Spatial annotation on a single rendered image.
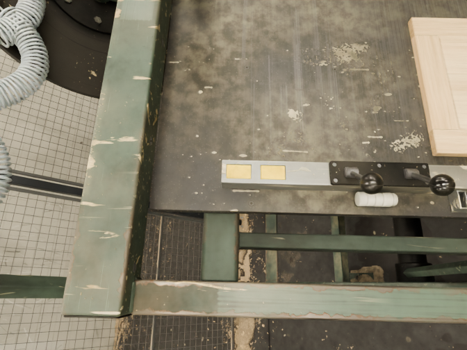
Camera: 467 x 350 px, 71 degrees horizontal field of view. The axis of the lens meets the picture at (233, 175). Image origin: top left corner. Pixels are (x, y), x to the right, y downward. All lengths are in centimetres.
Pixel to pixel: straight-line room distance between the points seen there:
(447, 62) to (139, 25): 73
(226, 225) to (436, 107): 54
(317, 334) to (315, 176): 193
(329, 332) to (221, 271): 182
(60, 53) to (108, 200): 65
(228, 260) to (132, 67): 45
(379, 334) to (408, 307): 160
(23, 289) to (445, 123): 106
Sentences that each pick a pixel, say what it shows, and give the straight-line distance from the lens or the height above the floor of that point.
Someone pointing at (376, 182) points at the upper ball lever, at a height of 151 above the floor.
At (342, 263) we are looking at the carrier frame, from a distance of 226.
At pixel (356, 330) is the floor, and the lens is 237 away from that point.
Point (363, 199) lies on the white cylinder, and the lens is 72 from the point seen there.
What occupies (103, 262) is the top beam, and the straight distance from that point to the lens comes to 62.
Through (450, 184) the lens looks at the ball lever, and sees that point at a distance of 65.
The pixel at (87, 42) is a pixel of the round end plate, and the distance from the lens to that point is 123.
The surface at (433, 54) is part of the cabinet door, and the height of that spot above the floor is 124.
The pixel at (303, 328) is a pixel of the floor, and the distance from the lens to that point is 260.
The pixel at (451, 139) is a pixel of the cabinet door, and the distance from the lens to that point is 87.
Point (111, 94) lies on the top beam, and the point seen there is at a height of 184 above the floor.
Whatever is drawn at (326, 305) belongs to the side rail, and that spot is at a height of 149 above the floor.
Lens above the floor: 202
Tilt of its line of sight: 37 degrees down
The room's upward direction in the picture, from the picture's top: 73 degrees counter-clockwise
